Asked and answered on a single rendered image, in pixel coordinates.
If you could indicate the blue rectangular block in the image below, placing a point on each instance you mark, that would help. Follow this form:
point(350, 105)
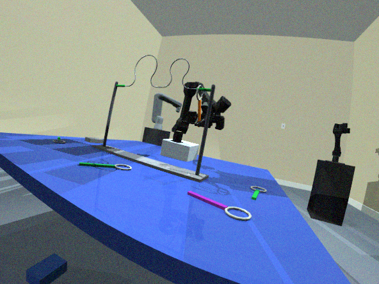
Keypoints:
point(47, 270)

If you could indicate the white loop with pink handle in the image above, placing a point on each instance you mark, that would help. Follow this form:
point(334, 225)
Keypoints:
point(220, 205)

